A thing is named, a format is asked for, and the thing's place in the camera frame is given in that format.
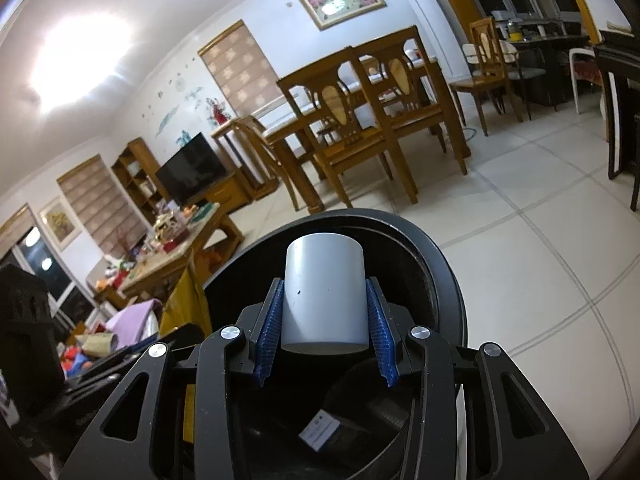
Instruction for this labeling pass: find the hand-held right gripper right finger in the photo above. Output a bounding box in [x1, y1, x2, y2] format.
[365, 277, 591, 480]

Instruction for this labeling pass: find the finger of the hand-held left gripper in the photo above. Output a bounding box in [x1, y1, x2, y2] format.
[62, 324, 203, 411]

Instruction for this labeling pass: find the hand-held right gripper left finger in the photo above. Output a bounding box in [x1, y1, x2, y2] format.
[60, 277, 286, 480]

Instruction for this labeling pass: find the white plastic cup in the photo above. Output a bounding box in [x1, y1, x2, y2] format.
[280, 232, 371, 356]

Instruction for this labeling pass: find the black trash bin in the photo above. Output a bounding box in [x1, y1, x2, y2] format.
[202, 208, 468, 480]

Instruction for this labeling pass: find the pile of colourful floor clutter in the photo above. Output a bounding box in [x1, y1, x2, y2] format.
[57, 325, 126, 381]

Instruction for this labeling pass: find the purple cloth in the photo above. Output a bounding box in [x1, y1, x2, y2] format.
[105, 300, 163, 351]

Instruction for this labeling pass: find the dark glass window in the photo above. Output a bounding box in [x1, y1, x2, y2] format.
[0, 227, 96, 331]

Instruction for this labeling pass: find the yellow cloth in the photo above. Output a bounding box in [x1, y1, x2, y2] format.
[160, 265, 213, 336]

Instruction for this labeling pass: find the wooden coffee table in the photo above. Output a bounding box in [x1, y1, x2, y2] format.
[92, 202, 246, 311]

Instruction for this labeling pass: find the small white label card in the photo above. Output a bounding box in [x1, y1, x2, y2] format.
[300, 410, 342, 448]

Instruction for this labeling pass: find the small framed picture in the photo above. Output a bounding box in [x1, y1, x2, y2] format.
[39, 196, 83, 251]

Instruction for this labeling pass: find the wooden television cabinet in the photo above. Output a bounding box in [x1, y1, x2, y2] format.
[197, 170, 281, 213]

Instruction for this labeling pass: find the clutter of small colourful items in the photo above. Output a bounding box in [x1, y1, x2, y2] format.
[100, 200, 216, 291]

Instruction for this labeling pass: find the patterned roller blind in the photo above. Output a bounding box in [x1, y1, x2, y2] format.
[198, 20, 281, 116]
[57, 156, 151, 256]

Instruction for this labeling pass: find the wooden dining table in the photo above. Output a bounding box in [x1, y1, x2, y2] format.
[260, 55, 471, 213]

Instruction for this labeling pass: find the black flat television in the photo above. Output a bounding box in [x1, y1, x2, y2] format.
[155, 132, 228, 206]

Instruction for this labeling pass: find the curved-back wooden chair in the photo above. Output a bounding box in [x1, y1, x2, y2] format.
[210, 115, 303, 211]

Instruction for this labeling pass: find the wooden open shelf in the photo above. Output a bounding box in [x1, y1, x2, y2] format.
[111, 137, 166, 226]

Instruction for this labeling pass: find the wooden dining chair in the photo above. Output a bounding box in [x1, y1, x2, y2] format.
[276, 46, 418, 208]
[347, 24, 448, 181]
[450, 17, 523, 136]

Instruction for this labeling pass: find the round ceiling lamp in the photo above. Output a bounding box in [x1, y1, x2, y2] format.
[27, 10, 136, 116]

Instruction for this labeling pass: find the white padded chair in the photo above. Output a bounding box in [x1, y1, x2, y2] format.
[461, 40, 521, 83]

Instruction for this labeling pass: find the white standing air conditioner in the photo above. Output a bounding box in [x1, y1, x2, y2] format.
[397, 0, 473, 87]

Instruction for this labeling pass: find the dark cluttered counter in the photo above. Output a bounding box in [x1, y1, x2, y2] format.
[492, 10, 591, 107]

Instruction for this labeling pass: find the red wall decoration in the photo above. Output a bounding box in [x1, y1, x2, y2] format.
[207, 100, 231, 126]

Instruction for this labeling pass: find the white frame chair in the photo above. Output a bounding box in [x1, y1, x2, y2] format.
[569, 47, 606, 114]

